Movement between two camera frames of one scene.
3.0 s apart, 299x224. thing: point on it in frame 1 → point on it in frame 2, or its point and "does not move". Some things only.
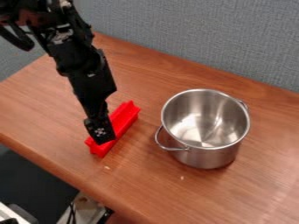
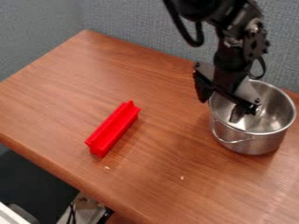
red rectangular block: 121,120 does not move
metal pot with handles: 204,123 → 253,133
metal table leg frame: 84,211 does not move
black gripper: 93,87 → 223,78
